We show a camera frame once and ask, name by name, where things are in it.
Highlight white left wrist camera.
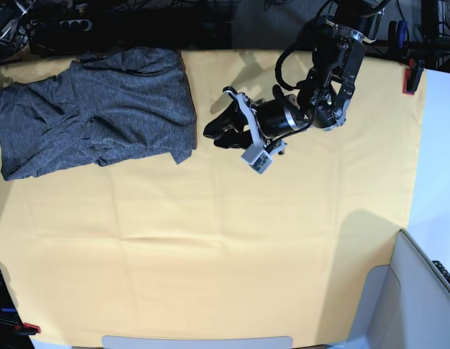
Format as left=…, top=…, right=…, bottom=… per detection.
left=241, top=144, right=273, bottom=174

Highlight red black clamp left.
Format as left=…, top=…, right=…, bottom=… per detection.
left=13, top=323, right=41, bottom=336

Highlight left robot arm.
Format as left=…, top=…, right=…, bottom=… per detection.
left=203, top=1, right=388, bottom=153

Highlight red black clamp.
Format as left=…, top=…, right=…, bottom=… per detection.
left=403, top=58, right=425, bottom=95
left=13, top=323, right=41, bottom=336

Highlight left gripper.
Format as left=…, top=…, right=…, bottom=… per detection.
left=203, top=86, right=308, bottom=152

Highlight red black clamp right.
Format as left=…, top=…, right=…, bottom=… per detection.
left=403, top=58, right=425, bottom=95

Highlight black remote on box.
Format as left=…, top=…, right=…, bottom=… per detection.
left=433, top=260, right=450, bottom=285

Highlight white cardboard box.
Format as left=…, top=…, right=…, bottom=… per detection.
left=345, top=230, right=450, bottom=348

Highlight blue handled tool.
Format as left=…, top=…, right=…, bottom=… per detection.
left=387, top=20, right=408, bottom=52

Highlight grey plate at table edge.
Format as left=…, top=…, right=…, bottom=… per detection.
left=102, top=336, right=293, bottom=349

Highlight yellow table cloth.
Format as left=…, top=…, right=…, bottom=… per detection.
left=0, top=57, right=427, bottom=347

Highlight grey long-sleeve shirt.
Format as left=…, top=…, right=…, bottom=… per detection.
left=0, top=47, right=197, bottom=181

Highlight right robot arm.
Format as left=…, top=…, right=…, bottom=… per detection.
left=0, top=0, right=38, bottom=39

